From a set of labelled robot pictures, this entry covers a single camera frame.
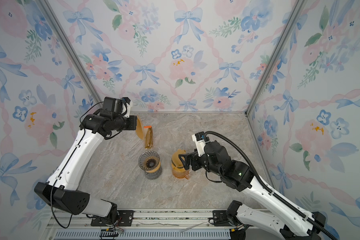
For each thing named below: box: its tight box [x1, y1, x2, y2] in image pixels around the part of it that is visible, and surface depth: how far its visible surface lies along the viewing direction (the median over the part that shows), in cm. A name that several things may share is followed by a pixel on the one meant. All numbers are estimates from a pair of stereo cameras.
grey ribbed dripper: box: [138, 150, 160, 171], surface depth 81 cm
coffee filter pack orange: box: [144, 125, 153, 149], surface depth 100 cm
